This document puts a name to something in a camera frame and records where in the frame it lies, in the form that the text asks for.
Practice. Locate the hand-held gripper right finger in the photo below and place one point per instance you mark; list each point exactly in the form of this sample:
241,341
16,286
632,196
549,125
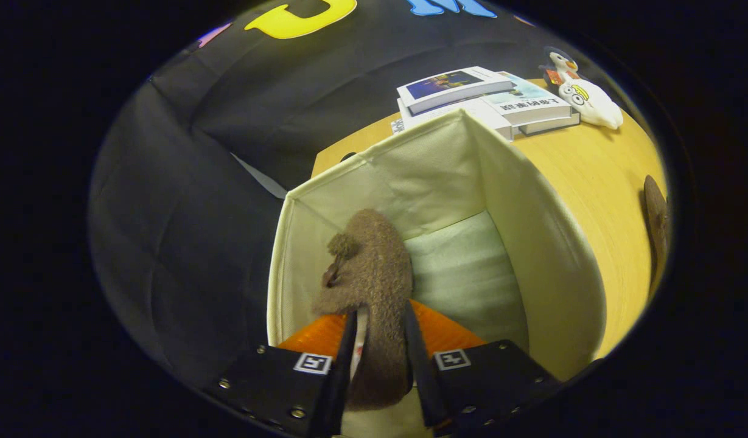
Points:
422,377

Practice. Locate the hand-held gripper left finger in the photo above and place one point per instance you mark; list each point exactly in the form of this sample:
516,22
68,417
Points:
340,389

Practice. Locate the brown fuzzy shoe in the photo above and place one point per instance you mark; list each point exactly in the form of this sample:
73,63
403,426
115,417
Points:
655,225
374,274

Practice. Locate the green fabric storage box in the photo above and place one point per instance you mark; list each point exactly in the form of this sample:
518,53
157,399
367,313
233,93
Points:
532,243

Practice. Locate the black backdrop cloth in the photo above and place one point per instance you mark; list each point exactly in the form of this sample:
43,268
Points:
197,213

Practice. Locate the plain white book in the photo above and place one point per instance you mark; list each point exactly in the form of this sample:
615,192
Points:
495,118

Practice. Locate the black cover book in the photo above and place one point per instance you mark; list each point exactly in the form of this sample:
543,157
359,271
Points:
556,123

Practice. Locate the white book night photo cover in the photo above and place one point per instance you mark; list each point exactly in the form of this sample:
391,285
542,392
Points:
447,85

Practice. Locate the white seal plush toy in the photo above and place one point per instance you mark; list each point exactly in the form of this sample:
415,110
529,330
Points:
596,106

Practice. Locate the penguin plush toy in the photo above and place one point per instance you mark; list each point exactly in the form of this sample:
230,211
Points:
559,64

